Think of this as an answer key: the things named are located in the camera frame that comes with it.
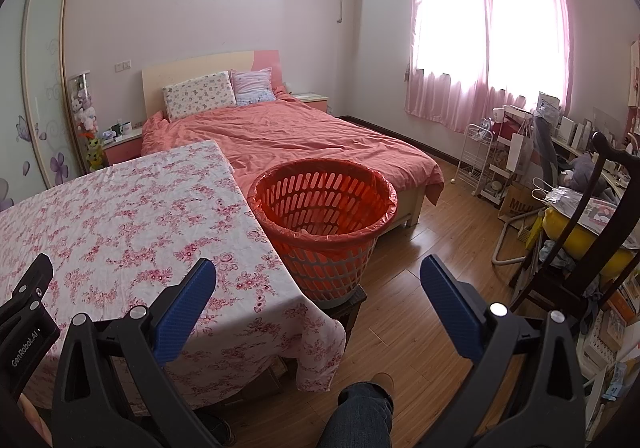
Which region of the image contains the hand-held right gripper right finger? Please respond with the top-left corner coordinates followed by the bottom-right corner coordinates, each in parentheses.
top-left (420, 255), bottom-right (588, 448)

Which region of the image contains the grey cloth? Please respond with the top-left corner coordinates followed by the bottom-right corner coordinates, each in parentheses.
top-left (567, 155), bottom-right (608, 189)

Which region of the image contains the yellow-green plush toy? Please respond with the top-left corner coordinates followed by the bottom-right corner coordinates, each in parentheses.
top-left (85, 133), bottom-right (106, 171)

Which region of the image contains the wardrobe with flower doors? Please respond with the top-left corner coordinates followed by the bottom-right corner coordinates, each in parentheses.
top-left (0, 0), bottom-right (93, 211)

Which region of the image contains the grey office chair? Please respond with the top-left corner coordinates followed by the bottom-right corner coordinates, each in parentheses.
top-left (532, 113), bottom-right (571, 184)

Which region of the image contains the grey bag with white handles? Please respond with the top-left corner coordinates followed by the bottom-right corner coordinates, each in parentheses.
top-left (532, 178), bottom-right (586, 209)

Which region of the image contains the pink nightstand with mugs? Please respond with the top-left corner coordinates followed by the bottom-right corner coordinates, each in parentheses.
top-left (101, 128), bottom-right (146, 166)

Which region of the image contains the clear tube of plush toys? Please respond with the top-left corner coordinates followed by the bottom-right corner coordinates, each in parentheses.
top-left (67, 70), bottom-right (99, 134)

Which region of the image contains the dark wooden chair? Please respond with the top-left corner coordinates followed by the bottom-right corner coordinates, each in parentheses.
top-left (510, 130), bottom-right (640, 314)

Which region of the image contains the white shelf cart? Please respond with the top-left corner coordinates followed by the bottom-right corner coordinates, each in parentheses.
top-left (480, 108), bottom-right (533, 209)

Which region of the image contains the basket with red liner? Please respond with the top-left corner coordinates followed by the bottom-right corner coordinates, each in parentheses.
top-left (246, 158), bottom-right (399, 306)

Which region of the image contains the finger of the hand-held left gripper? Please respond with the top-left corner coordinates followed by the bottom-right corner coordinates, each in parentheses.
top-left (0, 253), bottom-right (54, 324)

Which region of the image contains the printed paper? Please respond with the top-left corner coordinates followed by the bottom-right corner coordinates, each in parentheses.
top-left (582, 198), bottom-right (626, 229)

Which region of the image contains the white metal tube frame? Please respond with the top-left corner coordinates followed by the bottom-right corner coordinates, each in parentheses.
top-left (492, 215), bottom-right (531, 266)

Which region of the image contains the yellow plastic tub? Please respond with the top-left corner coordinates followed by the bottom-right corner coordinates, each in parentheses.
top-left (542, 208), bottom-right (636, 279)

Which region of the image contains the white plastic crate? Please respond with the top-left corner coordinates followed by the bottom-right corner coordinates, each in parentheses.
top-left (575, 323), bottom-right (621, 374)

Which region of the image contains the pink striped pillow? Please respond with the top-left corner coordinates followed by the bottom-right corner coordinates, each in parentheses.
top-left (229, 68), bottom-right (277, 106)

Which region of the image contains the dark wooden stool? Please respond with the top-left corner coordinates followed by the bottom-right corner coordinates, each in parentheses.
top-left (325, 285), bottom-right (368, 344)

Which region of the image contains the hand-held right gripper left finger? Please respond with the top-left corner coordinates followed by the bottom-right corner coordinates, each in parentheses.
top-left (50, 257), bottom-right (221, 448)

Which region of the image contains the dark shoe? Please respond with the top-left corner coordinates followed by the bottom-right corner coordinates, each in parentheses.
top-left (200, 415), bottom-right (236, 448)

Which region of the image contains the floral tablecloth table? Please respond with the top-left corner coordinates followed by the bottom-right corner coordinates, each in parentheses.
top-left (0, 139), bottom-right (347, 411)

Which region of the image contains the brown slipper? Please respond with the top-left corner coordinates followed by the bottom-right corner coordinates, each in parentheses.
top-left (370, 372), bottom-right (396, 396)

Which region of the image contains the floral print pillow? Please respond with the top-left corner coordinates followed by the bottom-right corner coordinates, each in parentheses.
top-left (161, 71), bottom-right (237, 122)

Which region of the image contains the white paper bag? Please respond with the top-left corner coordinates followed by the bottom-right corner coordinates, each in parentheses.
top-left (507, 120), bottom-right (538, 176)

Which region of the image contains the person's left forearm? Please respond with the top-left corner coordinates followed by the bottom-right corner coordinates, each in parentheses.
top-left (17, 395), bottom-right (53, 446)

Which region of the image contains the person's leg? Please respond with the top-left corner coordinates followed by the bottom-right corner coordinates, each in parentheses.
top-left (317, 383), bottom-right (393, 448)

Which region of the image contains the white wire cart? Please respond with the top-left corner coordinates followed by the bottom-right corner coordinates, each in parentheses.
top-left (457, 123), bottom-right (496, 194)

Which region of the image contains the brown paper bag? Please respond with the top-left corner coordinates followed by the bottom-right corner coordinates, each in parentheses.
top-left (497, 183), bottom-right (546, 224)

